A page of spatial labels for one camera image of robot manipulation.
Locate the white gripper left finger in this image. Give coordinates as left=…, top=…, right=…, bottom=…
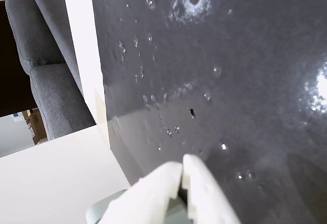
left=98, top=161, right=183, bottom=224

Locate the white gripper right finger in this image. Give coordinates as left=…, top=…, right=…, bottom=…
left=181, top=153, right=241, bottom=224

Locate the grey fabric sofa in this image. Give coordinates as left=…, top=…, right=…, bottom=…
left=5, top=0, right=97, bottom=141

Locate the black table mat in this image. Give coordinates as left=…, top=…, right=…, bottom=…
left=89, top=0, right=327, bottom=224

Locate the brown cardboard box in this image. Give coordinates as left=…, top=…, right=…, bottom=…
left=21, top=108, right=49, bottom=145

